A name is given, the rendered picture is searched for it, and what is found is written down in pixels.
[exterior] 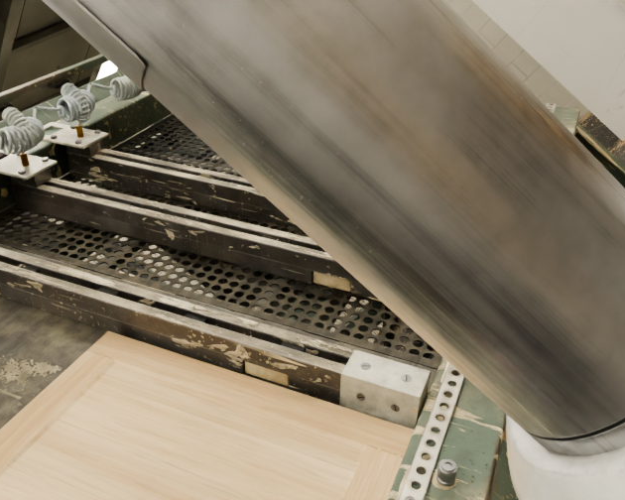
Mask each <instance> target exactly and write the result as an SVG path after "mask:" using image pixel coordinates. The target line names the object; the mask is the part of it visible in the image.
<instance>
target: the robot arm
mask: <svg viewBox="0 0 625 500"><path fill-rule="evenodd" d="M42 1H44V2H45V3H46V4H47V5H48V6H49V7H50V8H51V9H52V10H54V11H55V12H56V13H57V14H58V15H59V16H60V17H61V18H62V19H64V20H65V21H66V22H67V23H68V24H69V25H70V26H71V27H72V28H74V29H75V30H76V31H77V32H78V33H79V34H80V35H81V36H82V37H84V38H85V39H86V40H87V41H88V42H89V43H90V44H91V45H92V46H94V47H95V48H96V49H97V50H98V51H99V52H100V53H101V54H103V55H104V56H105V57H106V58H107V59H108V60H109V61H110V62H111V63H113V64H114V65H115V66H116V67H117V68H118V69H119V70H120V71H122V72H123V73H124V74H125V75H126V76H127V77H128V78H129V79H130V80H132V81H133V82H134V83H135V84H136V85H137V86H138V87H139V88H140V89H142V90H143V91H146V92H148V91H149V92H150V93H151V94H152V95H153V96H154V97H155V98H156V99H157V100H159V101H160V102H161V103H162V104H163V105H164V106H165V107H166V108H167V109H168V110H170V111H171V112H172V113H173V114H174V115H175V116H176V117H177V118H178V119H180V120H181V121H182V122H183V123H184V124H185V125H186V126H187V127H188V128H190V130H191V131H192V132H193V133H194V134H195V135H196V136H197V137H199V138H200V139H201V140H202V141H203V142H204V143H205V144H206V145H207V146H209V147H210V148H211V149H212V150H213V151H214V152H215V153H216V154H217V155H219V156H220V157H221V158H222V159H223V160H224V161H225V162H226V163H227V164H229V165H230V166H231V167H232V168H233V169H234V170H235V171H236V172H237V173H239V174H240V175H241V176H242V177H243V178H244V179H245V180H246V181H247V182H249V183H250V184H251V185H252V186H253V187H254V188H255V189H256V190H258V191H259V192H260V193H261V194H262V195H264V196H265V197H266V198H267V199H269V200H270V201H271V202H272V203H273V204H274V205H275V206H276V207H277V208H279V209H280V210H281V211H282V212H283V213H284V214H285V215H286V216H287V217H289V218H290V219H291V220H292V221H293V222H294V223H295V224H296V225H297V226H298V227H299V228H300V229H301V230H302V231H303V232H304V233H305V234H306V235H308V236H309V237H310V238H311V239H312V240H313V241H314V242H315V243H316V244H318V245H319V246H320V247H321V248H322V249H323V250H324V251H325V252H326V253H328V254H329V255H330V256H331V257H332V258H333V259H334V260H335V261H336V262H338V263H339V264H340V265H341V266H342V267H343V268H344V269H345V270H346V271H348V272H349V273H350V274H351V275H352V276H353V277H354V278H355V279H356V280H358V281H359V282H360V283H361V284H362V285H363V286H364V287H365V288H366V289H368V290H369V291H370V292H371V293H372V294H373V295H374V296H375V297H376V298H378V299H379V300H380V301H381V302H382V303H383V304H384V305H385V306H386V307H387V308H389V309H390V310H391V311H392V312H393V313H394V314H395V315H396V316H398V317H399V318H400V319H401V320H402V321H403V322H404V323H405V324H406V325H408V326H409V327H410V328H411V329H412V330H413V331H414V332H415V333H416V334H418V335H419V336H420V337H421V338H422V339H423V340H424V341H425V342H426V343H428V344H429V345H430V346H431V347H432V348H433V349H434V350H435V351H436V352H438V353H439V354H440V355H441V356H442V357H443V358H444V359H445V360H446V361H448V362H449V363H450V364H451V365H452V366H453V367H454V368H455V369H456V370H458V371H459V372H460V373H461V374H462V375H463V376H464V377H465V378H466V379H468V380H469V381H470V382H471V383H472V384H473V385H474V386H475V387H476V388H478V389H479V390H480V391H481V392H482V393H483V394H484V395H485V396H486V397H488V398H489V399H490V400H491V401H492V402H493V403H494V404H495V405H496V406H498V407H499V408H500V409H501V410H502V411H503V412H504V413H505V414H506V439H507V451H508V464H509V469H510V475H511V479H512V483H513V486H514V489H515V492H516V494H517V497H518V499H519V500H625V188H624V187H623V186H622V185H621V184H620V183H619V182H618V181H617V180H616V179H615V178H614V177H613V176H612V175H611V174H610V173H609V172H608V171H607V170H606V169H605V168H604V167H603V166H602V165H601V163H600V162H599V161H598V160H597V159H596V158H595V157H594V156H593V155H592V154H591V153H590V152H589V151H588V150H587V149H586V148H585V147H584V146H583V145H582V144H581V143H580V142H579V141H578V139H577V138H576V137H575V136H574V135H573V134H572V133H571V132H570V131H569V130H568V129H567V128H566V127H565V126H564V125H563V124H562V123H561V122H560V120H559V119H558V118H557V117H556V115H555V114H554V113H553V112H552V111H551V110H550V109H549V108H548V107H547V106H546V105H545V104H544V103H543V102H542V101H541V100H540V99H539V98H538V97H537V96H536V95H535V94H534V92H533V91H532V90H531V89H530V88H529V87H528V86H527V85H526V84H525V83H524V82H523V81H522V80H521V79H520V78H519V77H518V76H517V75H516V74H515V73H514V72H513V71H512V70H511V69H510V68H509V67H508V66H507V65H506V64H505V63H504V62H503V61H502V60H501V59H500V58H499V57H498V56H497V55H496V54H495V53H494V52H493V51H492V50H491V49H490V48H489V47H488V45H487V44H486V43H485V42H484V41H483V40H482V39H481V38H480V37H479V36H478V35H477V34H476V33H475V32H474V31H473V30H472V29H471V28H470V27H469V26H468V25H467V24H466V22H465V21H464V20H463V19H462V18H461V17H460V16H459V15H458V14H457V13H456V12H455V11H454V10H453V9H452V8H451V7H450V6H449V5H448V4H447V3H446V2H445V1H444V0H42Z"/></svg>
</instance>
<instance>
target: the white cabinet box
mask: <svg viewBox="0 0 625 500"><path fill-rule="evenodd" d="M472 1H473V2H474V3H475V4H476V5H477V6H478V7H479V8H480V9H481V10H482V11H484V12H485V13H486V14H487V15H488V16H489V17H490V18H491V19H492V20H493V21H494V22H495V23H496V24H497V25H499V26H500V27H501V28H502V29H503V30H504V31H505V32H506V33H507V34H508V35H509V36H510V37H511V38H512V39H514V40H515V41H516V42H517V43H518V44H519V45H520V46H521V47H522V48H523V49H524V50H525V51H526V52H527V53H528V54H530V55H531V56H532V57H533V58H534V59H535V60H536V61H537V62H538V63H539V64H540V65H541V66H542V67H544V68H545V69H546V70H547V71H548V72H549V73H550V74H551V75H552V76H553V77H554V78H555V79H556V80H557V81H558V82H560V83H561V84H562V85H563V86H564V87H565V88H566V89H567V90H568V91H569V92H570V93H571V94H572V95H573V96H575V97H576V98H577V99H578V100H579V101H580V102H581V103H582V104H583V105H584V106H585V107H586V108H587V109H588V110H590V111H591V112H592V113H593V114H594V115H595V116H596V117H597V118H598V119H599V120H600V121H601V122H602V123H603V124H604V125H606V126H607V127H608V128H609V129H610V130H611V131H612V132H613V133H614V134H615V135H616V136H617V137H618V138H619V139H621V140H622V141H624V140H625V0H472Z"/></svg>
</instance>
